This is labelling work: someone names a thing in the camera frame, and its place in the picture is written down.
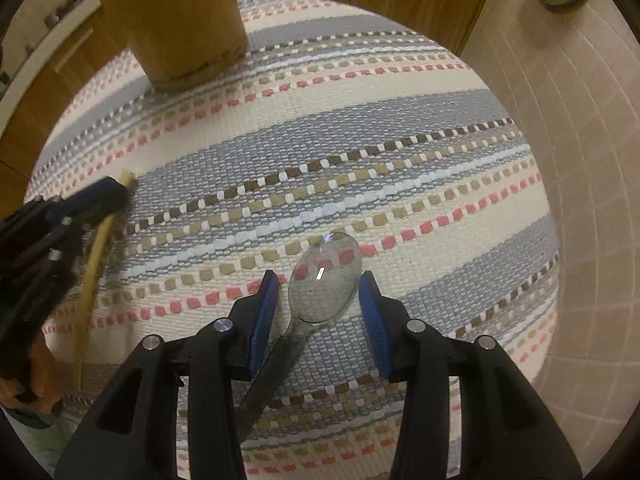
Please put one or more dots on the wooden utensil holder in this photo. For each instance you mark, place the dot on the wooden utensil holder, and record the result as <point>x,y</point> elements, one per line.
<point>175,20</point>

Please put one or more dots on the striped woven mat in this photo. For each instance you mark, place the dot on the striped woven mat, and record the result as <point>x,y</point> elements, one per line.
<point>375,110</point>

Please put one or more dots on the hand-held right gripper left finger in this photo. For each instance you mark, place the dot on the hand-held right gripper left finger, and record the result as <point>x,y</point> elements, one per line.
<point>265,320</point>

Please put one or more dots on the person's left hand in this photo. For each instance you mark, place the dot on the person's left hand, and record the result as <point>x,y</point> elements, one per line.
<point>44,365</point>

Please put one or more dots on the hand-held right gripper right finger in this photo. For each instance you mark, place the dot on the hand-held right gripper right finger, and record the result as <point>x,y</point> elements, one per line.
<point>372,320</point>

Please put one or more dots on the white kitchen countertop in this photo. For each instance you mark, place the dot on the white kitchen countertop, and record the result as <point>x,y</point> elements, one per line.
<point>27,57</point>

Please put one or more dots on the wooden chopstick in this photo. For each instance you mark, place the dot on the wooden chopstick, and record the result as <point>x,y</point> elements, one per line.
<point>90,270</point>

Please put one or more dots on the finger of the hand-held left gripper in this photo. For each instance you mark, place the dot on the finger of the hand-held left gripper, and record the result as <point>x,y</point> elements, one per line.
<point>97,199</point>

